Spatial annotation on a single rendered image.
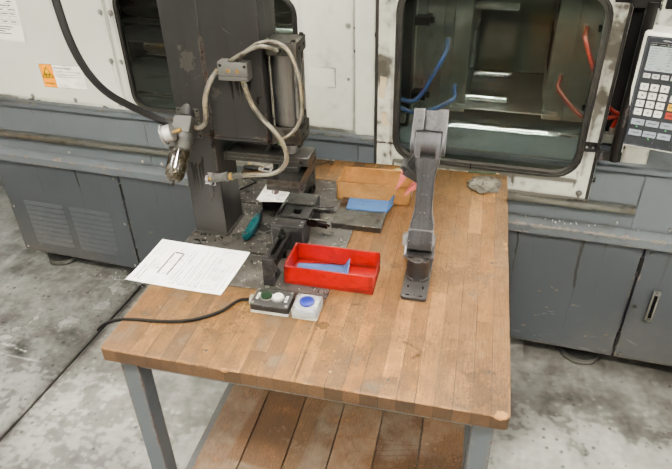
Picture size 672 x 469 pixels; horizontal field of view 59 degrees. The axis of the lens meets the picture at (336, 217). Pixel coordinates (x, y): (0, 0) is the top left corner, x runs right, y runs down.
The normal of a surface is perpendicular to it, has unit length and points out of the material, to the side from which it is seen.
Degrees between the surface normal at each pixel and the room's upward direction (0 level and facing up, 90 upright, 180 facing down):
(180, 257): 1
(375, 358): 0
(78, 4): 90
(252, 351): 0
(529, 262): 90
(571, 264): 90
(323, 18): 90
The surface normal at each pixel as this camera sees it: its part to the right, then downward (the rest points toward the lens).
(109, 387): -0.02, -0.85
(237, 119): -0.23, 0.52
